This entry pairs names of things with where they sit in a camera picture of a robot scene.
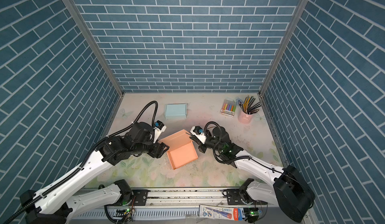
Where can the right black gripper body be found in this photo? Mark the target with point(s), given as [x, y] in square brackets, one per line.
[211, 144]

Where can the coloured pencils bundle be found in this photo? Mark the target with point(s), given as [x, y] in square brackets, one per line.
[250, 106]

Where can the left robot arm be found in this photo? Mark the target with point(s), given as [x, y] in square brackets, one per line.
[57, 203]

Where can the white blue red package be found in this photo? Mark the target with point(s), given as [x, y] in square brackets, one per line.
[220, 213]

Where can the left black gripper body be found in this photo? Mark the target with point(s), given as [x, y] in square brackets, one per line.
[139, 149]

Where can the pink pencil cup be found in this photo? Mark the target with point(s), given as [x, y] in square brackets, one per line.
[244, 118]

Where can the light blue paper box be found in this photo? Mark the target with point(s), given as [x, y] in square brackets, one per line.
[175, 111]

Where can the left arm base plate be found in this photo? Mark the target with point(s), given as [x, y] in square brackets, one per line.
[136, 197]

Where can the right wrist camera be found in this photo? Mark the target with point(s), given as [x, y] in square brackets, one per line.
[198, 135]

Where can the aluminium front rail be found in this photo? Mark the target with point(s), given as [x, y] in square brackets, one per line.
[173, 203]

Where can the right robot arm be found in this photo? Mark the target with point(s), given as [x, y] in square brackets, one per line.
[281, 186]

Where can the pink paper box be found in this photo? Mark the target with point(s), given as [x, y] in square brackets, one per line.
[181, 149]

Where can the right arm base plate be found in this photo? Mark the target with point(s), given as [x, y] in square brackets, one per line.
[237, 197]

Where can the box of coloured markers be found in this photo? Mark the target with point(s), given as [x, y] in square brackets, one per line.
[228, 108]

